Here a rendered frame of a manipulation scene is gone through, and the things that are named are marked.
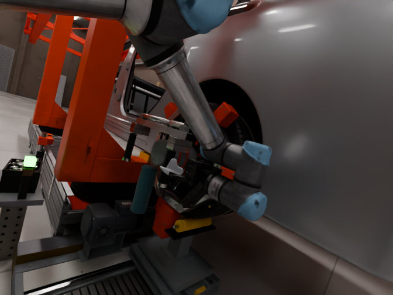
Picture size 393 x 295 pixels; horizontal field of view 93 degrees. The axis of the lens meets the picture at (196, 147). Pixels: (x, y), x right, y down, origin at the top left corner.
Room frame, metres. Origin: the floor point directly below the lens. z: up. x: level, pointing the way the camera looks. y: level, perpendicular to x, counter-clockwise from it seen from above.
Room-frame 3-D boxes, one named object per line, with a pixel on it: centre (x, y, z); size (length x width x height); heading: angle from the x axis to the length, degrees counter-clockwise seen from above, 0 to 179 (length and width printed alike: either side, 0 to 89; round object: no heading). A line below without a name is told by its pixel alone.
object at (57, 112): (2.69, 1.83, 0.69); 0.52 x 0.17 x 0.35; 136
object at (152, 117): (1.00, 0.20, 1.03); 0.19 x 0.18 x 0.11; 136
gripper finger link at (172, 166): (0.63, 0.06, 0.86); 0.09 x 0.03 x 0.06; 77
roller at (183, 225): (1.01, -0.11, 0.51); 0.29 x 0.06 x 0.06; 136
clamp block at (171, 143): (0.76, 0.07, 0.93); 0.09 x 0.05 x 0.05; 136
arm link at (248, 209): (0.50, -0.16, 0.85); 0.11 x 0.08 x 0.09; 46
